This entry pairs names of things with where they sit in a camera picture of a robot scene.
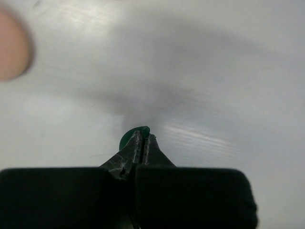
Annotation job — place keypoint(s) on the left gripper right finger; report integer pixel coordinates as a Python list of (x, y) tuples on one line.
[(170, 197)]

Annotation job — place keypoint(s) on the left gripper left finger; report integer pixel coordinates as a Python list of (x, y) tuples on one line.
[(70, 197)]

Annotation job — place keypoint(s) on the green round puff bottom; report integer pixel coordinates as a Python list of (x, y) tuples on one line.
[(144, 130)]

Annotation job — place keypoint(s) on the pink puff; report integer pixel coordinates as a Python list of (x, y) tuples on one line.
[(17, 50)]

